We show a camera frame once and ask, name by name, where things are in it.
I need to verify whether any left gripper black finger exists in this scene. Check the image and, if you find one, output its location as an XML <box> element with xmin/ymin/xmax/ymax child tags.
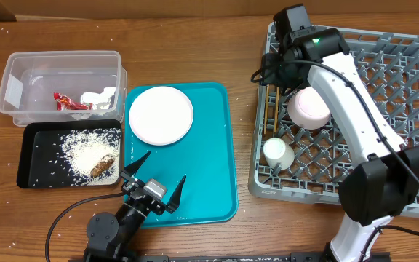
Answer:
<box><xmin>166</xmin><ymin>175</ymin><xmax>186</xmax><ymax>213</ymax></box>
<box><xmin>124</xmin><ymin>151</ymin><xmax>151</xmax><ymax>175</ymax></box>

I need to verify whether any small pink bowl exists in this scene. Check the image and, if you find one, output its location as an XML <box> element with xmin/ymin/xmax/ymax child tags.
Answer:
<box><xmin>287</xmin><ymin>87</ymin><xmax>331</xmax><ymax>130</ymax></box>

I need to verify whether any grey dishwasher rack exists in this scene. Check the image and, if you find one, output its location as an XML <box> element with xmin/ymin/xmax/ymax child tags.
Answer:
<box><xmin>248</xmin><ymin>28</ymin><xmax>419</xmax><ymax>218</ymax></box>

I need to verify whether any clear plastic bin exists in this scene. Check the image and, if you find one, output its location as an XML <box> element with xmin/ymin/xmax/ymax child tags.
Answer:
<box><xmin>0</xmin><ymin>50</ymin><xmax>128</xmax><ymax>127</ymax></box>

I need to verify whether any red snack wrapper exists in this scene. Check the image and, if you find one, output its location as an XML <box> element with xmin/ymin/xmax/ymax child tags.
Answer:
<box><xmin>53</xmin><ymin>92</ymin><xmax>92</xmax><ymax>111</ymax></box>

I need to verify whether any black plastic tray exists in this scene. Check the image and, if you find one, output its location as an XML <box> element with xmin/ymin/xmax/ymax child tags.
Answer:
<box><xmin>17</xmin><ymin>119</ymin><xmax>122</xmax><ymax>188</ymax></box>

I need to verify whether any large white plate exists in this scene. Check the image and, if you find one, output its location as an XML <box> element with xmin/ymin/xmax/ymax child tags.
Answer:
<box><xmin>128</xmin><ymin>86</ymin><xmax>193</xmax><ymax>146</ymax></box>

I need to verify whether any white paper cup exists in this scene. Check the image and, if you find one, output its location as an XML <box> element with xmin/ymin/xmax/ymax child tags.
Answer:
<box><xmin>263</xmin><ymin>138</ymin><xmax>295</xmax><ymax>170</ymax></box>

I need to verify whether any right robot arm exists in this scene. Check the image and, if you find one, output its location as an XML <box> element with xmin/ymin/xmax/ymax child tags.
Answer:
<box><xmin>260</xmin><ymin>4</ymin><xmax>419</xmax><ymax>261</ymax></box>

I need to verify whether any crumpled white napkin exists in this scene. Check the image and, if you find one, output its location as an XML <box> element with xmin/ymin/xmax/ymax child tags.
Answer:
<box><xmin>80</xmin><ymin>87</ymin><xmax>116</xmax><ymax>110</ymax></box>

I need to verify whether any teal plastic tray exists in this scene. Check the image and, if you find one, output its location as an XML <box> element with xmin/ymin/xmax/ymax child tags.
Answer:
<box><xmin>123</xmin><ymin>82</ymin><xmax>238</xmax><ymax>228</ymax></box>

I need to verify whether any brown food scrap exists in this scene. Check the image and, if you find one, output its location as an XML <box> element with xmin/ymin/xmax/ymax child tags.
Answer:
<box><xmin>90</xmin><ymin>155</ymin><xmax>115</xmax><ymax>178</ymax></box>

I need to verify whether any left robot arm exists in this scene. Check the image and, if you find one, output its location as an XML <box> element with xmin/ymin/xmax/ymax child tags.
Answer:
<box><xmin>83</xmin><ymin>153</ymin><xmax>186</xmax><ymax>261</ymax></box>

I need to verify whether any white rice pile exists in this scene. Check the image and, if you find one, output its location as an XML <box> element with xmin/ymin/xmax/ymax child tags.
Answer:
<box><xmin>49</xmin><ymin>128</ymin><xmax>121</xmax><ymax>186</ymax></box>

